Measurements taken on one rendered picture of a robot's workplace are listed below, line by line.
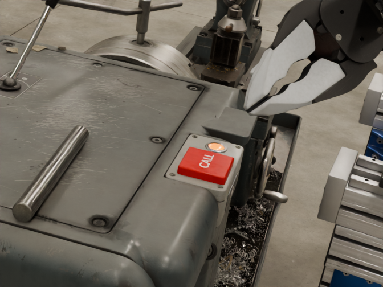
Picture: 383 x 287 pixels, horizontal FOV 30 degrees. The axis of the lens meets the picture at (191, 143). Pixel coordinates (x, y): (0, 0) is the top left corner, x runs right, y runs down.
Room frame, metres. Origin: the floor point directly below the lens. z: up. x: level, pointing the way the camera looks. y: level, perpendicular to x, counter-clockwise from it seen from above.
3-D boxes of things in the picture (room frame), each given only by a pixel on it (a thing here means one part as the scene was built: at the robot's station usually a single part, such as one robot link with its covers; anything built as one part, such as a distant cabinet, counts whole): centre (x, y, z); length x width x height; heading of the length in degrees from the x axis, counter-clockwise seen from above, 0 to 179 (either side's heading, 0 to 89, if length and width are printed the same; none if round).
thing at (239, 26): (1.86, -0.06, 1.13); 0.08 x 0.08 x 0.03
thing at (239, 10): (1.86, -0.06, 1.17); 0.04 x 0.04 x 0.03
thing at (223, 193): (0.81, -0.02, 1.23); 0.13 x 0.08 x 0.05; 171
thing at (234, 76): (1.83, -0.05, 0.99); 0.20 x 0.10 x 0.05; 171
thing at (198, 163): (0.78, -0.02, 1.26); 0.06 x 0.06 x 0.02; 81
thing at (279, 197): (1.76, -0.25, 0.69); 0.08 x 0.03 x 0.03; 81
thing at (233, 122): (0.95, -0.05, 1.24); 0.09 x 0.08 x 0.03; 171
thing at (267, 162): (1.87, -0.20, 0.75); 0.27 x 0.10 x 0.23; 171
